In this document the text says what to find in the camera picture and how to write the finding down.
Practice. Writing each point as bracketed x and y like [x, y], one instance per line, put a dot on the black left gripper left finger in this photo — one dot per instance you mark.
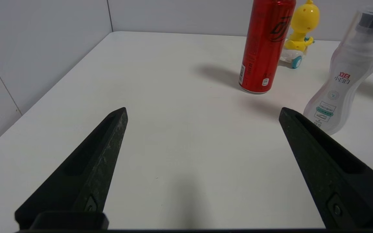
[86, 181]

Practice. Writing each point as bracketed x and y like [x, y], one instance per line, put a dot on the red cola can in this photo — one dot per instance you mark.
[262, 48]

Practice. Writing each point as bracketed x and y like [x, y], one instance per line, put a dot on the translucent white plastic bottle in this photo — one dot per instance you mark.
[345, 81]

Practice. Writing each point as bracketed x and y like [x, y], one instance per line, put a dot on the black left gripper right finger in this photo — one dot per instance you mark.
[329, 168]

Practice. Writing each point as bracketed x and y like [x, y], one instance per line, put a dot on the yellow duck toy car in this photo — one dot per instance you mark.
[303, 29]

